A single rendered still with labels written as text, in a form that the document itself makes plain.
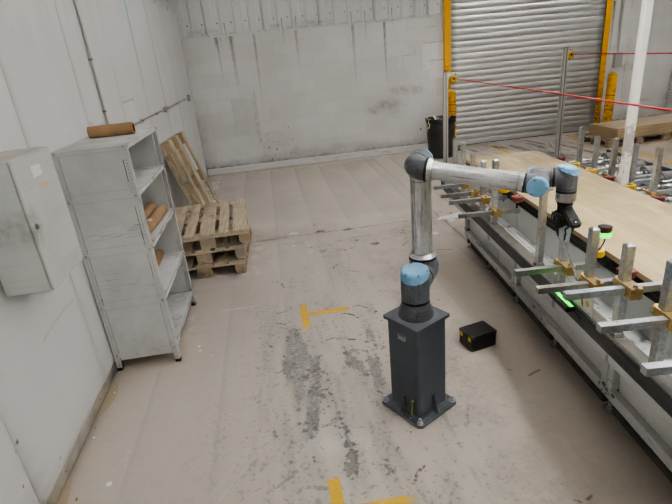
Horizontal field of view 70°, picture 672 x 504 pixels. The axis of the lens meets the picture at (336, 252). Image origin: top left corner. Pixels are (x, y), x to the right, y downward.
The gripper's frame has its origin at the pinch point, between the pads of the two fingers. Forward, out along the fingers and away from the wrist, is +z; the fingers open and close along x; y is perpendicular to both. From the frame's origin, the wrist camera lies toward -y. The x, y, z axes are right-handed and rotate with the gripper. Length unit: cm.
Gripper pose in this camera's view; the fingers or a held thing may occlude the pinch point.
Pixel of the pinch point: (563, 242)
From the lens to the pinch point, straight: 255.0
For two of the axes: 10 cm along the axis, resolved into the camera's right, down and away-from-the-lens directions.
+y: -0.5, -3.8, 9.2
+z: 0.9, 9.2, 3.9
